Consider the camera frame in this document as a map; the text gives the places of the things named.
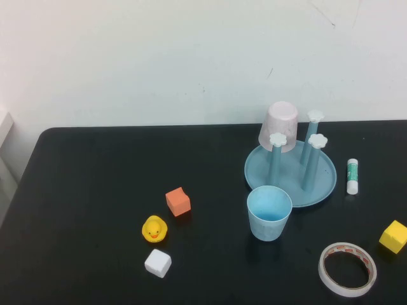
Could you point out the light blue plastic cup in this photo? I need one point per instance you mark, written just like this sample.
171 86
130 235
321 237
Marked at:
267 230

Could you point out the pink plastic cup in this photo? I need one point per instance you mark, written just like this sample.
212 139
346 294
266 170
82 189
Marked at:
281 120

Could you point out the blue cup stand with pegs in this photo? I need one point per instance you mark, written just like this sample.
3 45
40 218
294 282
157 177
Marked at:
326 182

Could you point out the orange foam cube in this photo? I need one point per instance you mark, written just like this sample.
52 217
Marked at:
178 203

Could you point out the yellow rubber duck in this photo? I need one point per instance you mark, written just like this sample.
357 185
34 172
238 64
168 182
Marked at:
154 230

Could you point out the white foam cube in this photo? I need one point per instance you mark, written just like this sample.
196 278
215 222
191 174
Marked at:
158 263

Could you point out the white green glue stick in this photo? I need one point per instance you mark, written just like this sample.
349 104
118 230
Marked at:
352 178

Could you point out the white side furniture panel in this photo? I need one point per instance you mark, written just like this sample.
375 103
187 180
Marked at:
4 133

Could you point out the white double-sided tape roll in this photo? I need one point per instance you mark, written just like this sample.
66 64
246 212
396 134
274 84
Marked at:
348 293

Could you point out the yellow foam cube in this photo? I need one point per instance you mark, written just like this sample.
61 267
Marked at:
394 236

